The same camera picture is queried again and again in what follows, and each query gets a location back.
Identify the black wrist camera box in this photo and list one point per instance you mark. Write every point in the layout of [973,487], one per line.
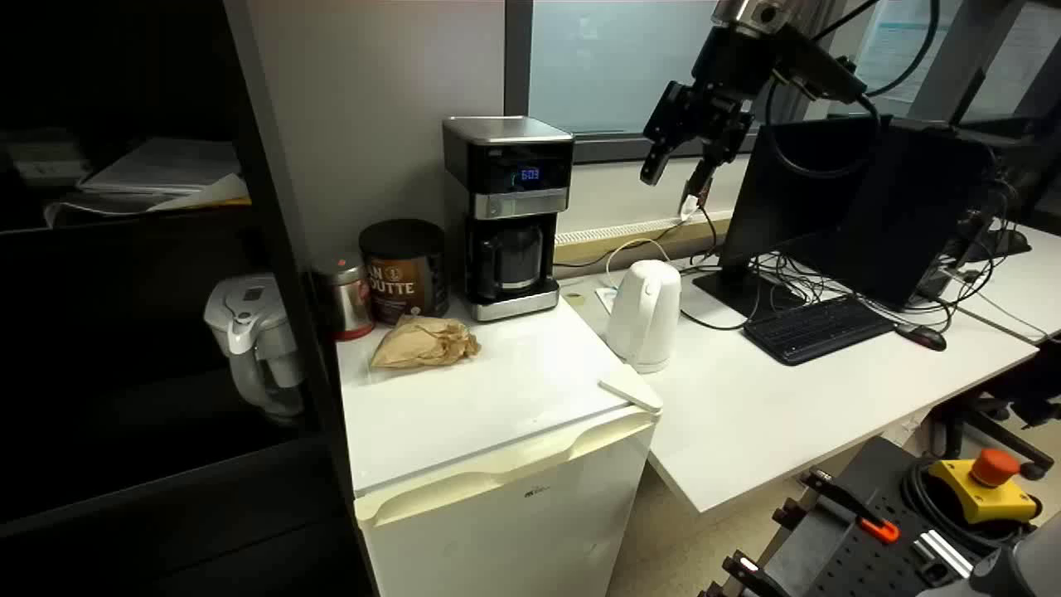
[821,67]

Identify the yellow emergency stop button box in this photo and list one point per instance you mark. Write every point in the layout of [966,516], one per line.
[983,486]

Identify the black computer mouse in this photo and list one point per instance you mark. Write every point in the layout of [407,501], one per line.
[923,336]

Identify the black office chair base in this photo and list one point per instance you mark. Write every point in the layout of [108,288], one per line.
[997,419]

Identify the white electric kettle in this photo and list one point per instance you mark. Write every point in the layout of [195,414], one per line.
[645,316]

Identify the black perforated board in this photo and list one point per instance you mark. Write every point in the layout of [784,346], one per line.
[850,540]

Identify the dark brown coffee can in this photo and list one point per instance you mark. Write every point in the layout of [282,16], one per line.
[402,273]

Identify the stack of papers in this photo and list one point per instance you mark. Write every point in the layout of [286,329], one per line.
[155,179]

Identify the black shelf unit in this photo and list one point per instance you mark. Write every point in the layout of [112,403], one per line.
[143,333]

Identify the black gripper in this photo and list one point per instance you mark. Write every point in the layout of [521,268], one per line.
[706,108]

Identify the black keyboard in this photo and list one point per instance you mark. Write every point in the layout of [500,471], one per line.
[821,329]

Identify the black computer monitor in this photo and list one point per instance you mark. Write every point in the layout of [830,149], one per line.
[863,211]

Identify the white mini fridge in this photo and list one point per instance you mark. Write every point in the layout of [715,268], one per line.
[500,466]

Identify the wall power outlet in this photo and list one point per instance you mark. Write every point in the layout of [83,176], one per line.
[695,201]

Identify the small red white can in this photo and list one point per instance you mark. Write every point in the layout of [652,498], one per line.
[354,299]

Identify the black silver coffee maker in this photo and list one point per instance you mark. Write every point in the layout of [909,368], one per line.
[507,216]

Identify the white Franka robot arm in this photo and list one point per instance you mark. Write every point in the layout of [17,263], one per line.
[754,10]

